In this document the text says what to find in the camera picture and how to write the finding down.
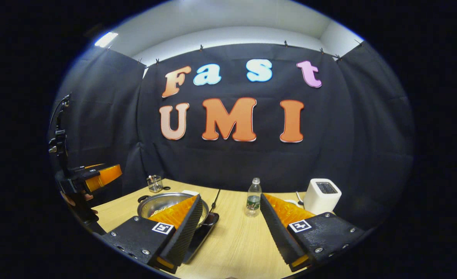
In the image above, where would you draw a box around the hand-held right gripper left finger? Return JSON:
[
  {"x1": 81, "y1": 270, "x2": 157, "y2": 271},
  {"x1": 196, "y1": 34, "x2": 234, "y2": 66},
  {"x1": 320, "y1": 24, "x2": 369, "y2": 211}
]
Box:
[{"x1": 101, "y1": 194, "x2": 204, "y2": 274}]

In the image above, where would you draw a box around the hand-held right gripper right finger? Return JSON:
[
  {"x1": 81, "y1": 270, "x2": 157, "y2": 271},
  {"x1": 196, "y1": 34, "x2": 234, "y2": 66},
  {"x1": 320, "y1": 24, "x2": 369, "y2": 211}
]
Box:
[{"x1": 259, "y1": 193, "x2": 366, "y2": 272}]

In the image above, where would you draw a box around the black induction cooktop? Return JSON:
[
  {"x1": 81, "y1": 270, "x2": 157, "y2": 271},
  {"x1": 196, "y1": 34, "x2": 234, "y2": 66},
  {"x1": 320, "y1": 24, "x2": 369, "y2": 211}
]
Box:
[{"x1": 182, "y1": 212, "x2": 220, "y2": 265}]

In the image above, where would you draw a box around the stainless steel pot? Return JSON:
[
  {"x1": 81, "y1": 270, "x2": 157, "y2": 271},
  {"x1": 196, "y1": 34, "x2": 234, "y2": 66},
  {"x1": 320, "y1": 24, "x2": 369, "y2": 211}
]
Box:
[{"x1": 137, "y1": 192, "x2": 215, "y2": 229}]

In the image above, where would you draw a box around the clear plastic water bottle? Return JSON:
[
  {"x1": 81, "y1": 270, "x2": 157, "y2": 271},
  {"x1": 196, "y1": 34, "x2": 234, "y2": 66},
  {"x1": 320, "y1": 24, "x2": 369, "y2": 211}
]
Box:
[{"x1": 246, "y1": 177, "x2": 263, "y2": 217}]

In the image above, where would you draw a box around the white toaster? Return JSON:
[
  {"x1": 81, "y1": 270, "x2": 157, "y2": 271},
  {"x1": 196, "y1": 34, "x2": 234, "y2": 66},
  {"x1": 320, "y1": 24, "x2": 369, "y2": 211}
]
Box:
[{"x1": 303, "y1": 178, "x2": 342, "y2": 215}]

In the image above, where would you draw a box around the small ceiling light panel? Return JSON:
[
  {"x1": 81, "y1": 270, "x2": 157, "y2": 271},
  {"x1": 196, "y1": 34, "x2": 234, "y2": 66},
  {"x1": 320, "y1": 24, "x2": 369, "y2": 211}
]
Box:
[{"x1": 95, "y1": 32, "x2": 119, "y2": 48}]

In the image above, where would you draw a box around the black power cable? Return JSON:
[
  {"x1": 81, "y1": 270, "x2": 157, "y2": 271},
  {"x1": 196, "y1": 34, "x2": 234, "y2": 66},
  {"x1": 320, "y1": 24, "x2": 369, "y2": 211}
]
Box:
[{"x1": 210, "y1": 189, "x2": 221, "y2": 214}]

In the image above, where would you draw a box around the small metal wire rack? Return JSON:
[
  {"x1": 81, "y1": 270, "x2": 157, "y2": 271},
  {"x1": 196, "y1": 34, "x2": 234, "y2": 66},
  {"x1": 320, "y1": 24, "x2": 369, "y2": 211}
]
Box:
[{"x1": 147, "y1": 175, "x2": 164, "y2": 193}]

